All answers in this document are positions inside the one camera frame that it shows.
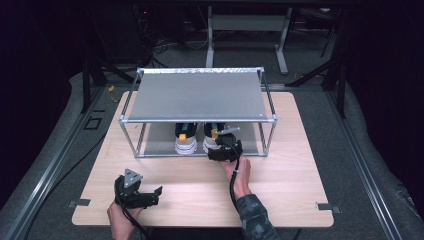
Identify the white and black sneaker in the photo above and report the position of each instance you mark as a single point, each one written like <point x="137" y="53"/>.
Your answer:
<point x="185" y="140"/>
<point x="210" y="140"/>

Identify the white metal desk frame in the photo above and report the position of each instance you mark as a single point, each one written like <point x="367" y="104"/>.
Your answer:
<point x="246" y="23"/>

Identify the person's right hand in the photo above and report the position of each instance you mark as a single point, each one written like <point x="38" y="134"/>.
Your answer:
<point x="240" y="176"/>

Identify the person's left hand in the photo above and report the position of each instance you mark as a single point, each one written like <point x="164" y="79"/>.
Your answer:
<point x="121" y="221"/>

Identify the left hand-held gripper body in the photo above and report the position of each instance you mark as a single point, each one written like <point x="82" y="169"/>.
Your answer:
<point x="130" y="190"/>

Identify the aluminium floor rail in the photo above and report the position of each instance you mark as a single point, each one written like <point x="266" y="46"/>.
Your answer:
<point x="46" y="173"/>
<point x="365" y="166"/>

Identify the grey metal table bracket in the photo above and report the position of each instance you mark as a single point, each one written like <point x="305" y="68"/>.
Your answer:
<point x="328" y="207"/>
<point x="79" y="202"/>

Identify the black metal stand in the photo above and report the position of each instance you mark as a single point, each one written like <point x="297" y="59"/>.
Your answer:
<point x="336" y="76"/>
<point x="88" y="80"/>

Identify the grey metal shoe rack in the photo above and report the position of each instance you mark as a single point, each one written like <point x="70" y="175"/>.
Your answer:
<point x="200" y="100"/>

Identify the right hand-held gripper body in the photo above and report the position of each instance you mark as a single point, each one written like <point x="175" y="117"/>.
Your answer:
<point x="226" y="150"/>

